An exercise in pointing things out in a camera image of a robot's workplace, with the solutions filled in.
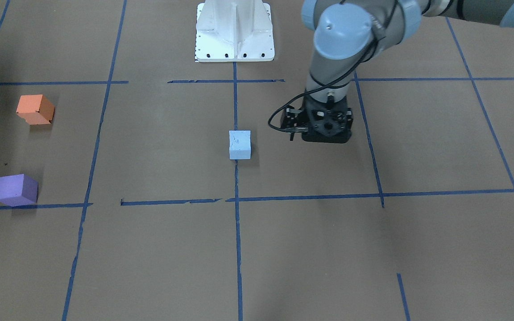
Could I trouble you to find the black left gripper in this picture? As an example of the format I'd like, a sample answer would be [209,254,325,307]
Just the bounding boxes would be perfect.
[283,97,353,144]

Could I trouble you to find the light blue foam block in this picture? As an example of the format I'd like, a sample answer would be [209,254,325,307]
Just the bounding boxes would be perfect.
[228,130,252,161]

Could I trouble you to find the orange foam block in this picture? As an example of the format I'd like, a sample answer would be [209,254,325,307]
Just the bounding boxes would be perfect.
[16,94,55,125]

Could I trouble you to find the purple foam block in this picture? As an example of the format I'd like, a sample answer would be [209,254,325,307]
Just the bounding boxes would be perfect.
[0,173,38,207]

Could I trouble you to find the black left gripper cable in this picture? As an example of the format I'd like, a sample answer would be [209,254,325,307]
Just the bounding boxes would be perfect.
[268,45,373,141]

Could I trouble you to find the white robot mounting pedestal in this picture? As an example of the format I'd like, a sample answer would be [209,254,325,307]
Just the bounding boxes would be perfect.
[195,0,275,62]

